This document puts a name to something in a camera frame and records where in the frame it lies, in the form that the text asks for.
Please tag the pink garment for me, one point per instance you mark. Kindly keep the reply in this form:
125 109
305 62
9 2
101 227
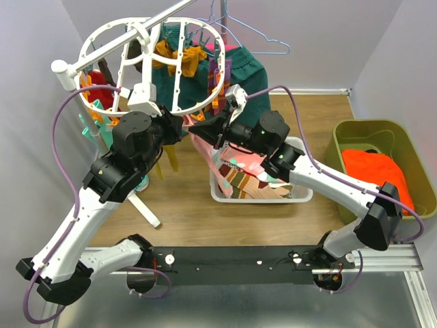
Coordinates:
210 48

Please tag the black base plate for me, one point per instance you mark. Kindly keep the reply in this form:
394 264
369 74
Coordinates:
243 276

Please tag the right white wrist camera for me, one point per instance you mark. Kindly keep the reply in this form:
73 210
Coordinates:
236 97

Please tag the white laundry basket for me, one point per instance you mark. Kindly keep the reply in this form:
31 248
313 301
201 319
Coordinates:
298 193

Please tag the white drying rack pole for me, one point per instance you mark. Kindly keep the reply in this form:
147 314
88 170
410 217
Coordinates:
112 44

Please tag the pink patterned sock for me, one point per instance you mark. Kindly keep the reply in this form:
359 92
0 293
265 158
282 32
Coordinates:
210 155
248 163

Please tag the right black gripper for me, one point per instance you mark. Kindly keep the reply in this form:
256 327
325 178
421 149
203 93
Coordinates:
212 130

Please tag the orange cloth in bin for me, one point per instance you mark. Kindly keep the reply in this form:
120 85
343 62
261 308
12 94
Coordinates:
376 168

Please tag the aluminium rail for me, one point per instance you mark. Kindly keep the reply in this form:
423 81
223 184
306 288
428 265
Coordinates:
385 263

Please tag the orange clothespin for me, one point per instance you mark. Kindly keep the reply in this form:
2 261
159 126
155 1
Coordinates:
198 116

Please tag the dark brown hanging sock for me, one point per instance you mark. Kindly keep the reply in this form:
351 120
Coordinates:
104 69

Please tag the purple striped hanging sock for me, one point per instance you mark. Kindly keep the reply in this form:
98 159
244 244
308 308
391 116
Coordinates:
219 103

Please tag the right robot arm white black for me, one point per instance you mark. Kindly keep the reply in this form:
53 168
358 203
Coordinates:
377 209

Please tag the striped sock in basket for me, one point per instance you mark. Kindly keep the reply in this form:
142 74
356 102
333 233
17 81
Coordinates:
247 186

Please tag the blue wire hanger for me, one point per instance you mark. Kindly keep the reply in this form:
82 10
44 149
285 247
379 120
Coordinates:
273 46

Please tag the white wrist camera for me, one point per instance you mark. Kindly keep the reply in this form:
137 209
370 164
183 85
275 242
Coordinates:
236 97
142 98

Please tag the vertical metal pole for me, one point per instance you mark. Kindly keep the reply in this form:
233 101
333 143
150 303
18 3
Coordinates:
223 21

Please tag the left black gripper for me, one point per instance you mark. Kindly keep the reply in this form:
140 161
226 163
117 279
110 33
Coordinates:
173 123

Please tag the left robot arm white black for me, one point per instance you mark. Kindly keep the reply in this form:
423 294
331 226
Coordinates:
61 270

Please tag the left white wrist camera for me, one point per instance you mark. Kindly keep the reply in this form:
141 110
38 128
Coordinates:
142 98

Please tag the green trousers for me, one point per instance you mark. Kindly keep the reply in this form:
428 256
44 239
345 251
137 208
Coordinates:
246 71

